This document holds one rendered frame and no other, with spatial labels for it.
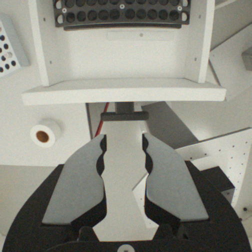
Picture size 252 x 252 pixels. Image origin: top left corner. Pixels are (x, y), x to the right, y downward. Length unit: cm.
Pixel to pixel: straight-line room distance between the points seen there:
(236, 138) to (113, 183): 137
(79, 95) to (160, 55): 16
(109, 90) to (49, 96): 8
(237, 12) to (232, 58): 34
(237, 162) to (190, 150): 21
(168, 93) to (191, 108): 112
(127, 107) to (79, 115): 21
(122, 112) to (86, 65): 12
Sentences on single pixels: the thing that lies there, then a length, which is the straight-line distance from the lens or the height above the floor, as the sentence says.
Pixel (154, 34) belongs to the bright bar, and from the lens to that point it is 27.
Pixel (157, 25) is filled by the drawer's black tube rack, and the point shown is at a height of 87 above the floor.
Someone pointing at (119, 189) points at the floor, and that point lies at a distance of 176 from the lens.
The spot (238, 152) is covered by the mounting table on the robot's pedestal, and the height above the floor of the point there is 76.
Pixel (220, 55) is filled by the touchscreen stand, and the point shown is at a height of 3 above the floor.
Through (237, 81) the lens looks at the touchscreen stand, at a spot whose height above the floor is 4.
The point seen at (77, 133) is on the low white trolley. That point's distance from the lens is 42.
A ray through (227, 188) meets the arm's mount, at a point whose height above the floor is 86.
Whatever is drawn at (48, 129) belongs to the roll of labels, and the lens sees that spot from 40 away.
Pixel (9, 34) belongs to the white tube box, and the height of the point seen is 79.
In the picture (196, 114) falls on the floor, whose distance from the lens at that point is 135.
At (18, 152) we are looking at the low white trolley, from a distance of 56.
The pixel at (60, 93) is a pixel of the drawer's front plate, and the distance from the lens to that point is 20.
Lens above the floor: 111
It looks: 63 degrees down
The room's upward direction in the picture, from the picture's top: 177 degrees clockwise
